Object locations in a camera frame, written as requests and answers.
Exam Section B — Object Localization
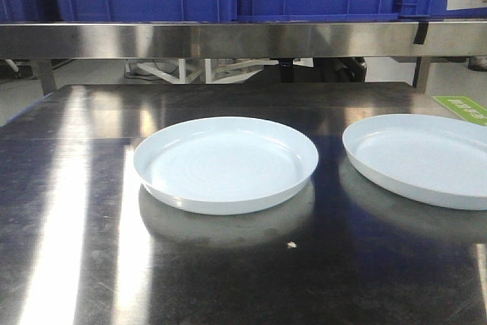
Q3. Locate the white round plate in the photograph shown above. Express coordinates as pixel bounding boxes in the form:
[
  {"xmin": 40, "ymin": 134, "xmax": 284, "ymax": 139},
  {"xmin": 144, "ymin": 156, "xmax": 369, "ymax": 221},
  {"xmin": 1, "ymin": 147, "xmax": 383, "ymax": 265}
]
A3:
[
  {"xmin": 342, "ymin": 114, "xmax": 486, "ymax": 211},
  {"xmin": 133, "ymin": 116, "xmax": 319, "ymax": 215}
]

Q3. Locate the black tape strip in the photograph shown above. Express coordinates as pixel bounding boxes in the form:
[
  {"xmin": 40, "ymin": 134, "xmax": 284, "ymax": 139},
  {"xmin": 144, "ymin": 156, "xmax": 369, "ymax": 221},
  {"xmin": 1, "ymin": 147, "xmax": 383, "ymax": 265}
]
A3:
[{"xmin": 413, "ymin": 21, "xmax": 429, "ymax": 45}]

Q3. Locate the green floor sign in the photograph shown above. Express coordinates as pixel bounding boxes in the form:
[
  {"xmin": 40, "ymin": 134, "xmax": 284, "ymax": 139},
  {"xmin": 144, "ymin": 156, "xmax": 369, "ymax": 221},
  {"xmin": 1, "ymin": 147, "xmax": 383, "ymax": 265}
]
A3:
[{"xmin": 433, "ymin": 96, "xmax": 487, "ymax": 126}]

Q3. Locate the white metal frame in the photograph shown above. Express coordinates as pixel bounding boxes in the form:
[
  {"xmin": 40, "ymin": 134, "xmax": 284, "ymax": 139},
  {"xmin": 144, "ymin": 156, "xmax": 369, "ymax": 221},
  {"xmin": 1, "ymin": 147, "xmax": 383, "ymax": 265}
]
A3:
[{"xmin": 125, "ymin": 59, "xmax": 278, "ymax": 84}]

